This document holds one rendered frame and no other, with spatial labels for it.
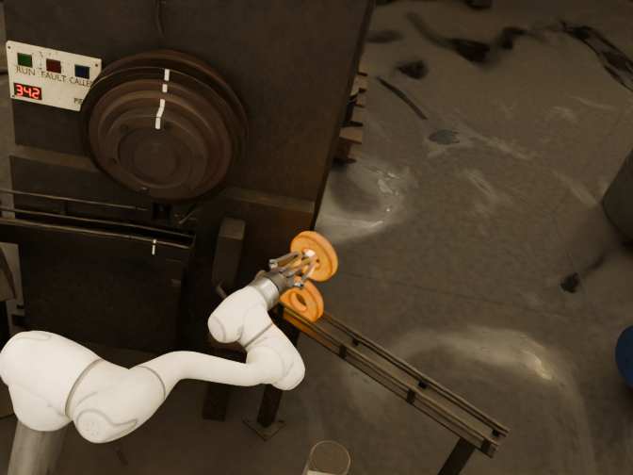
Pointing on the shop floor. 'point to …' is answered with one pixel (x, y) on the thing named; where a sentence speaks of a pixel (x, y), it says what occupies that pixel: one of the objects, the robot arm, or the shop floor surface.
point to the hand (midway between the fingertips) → (314, 252)
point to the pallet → (352, 119)
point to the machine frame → (302, 21)
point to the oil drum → (622, 197)
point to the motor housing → (219, 396)
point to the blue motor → (625, 354)
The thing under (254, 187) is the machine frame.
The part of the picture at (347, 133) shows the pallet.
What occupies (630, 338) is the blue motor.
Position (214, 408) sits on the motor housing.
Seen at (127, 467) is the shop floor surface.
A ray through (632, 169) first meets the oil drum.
